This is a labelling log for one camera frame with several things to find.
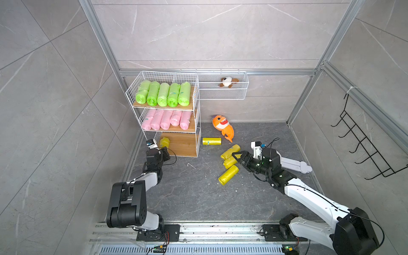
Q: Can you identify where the yellow roll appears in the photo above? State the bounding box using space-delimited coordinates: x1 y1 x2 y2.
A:
221 144 241 160
223 156 238 170
202 138 222 145
218 165 239 186
159 137 170 148

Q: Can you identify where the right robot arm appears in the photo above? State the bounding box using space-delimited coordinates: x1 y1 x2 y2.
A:
232 147 384 255

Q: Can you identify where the white wire three-tier shelf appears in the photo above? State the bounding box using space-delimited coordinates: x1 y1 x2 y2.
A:
125 71 201 157

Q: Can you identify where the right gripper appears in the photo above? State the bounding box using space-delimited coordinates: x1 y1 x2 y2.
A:
232 151 271 178

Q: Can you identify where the black wall hook rack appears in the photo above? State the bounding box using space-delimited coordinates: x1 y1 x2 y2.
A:
331 94 408 181

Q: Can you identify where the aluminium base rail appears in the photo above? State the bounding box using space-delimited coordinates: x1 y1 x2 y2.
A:
83 221 335 255

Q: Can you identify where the orange shark plush toy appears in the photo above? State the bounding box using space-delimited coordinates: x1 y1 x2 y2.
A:
212 115 235 143

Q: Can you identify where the pink roll small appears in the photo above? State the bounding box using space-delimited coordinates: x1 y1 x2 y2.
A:
141 109 156 131

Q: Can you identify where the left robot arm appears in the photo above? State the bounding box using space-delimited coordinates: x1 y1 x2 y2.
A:
106 147 170 233

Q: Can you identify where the green roll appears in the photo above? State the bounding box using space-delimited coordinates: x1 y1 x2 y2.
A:
177 82 191 107
146 81 160 107
157 83 170 107
167 83 181 107
135 80 151 104

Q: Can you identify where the brown white plush toy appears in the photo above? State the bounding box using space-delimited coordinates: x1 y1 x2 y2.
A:
218 77 240 88

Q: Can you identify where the white wire wall basket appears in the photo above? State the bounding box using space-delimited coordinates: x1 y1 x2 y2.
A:
173 71 250 101

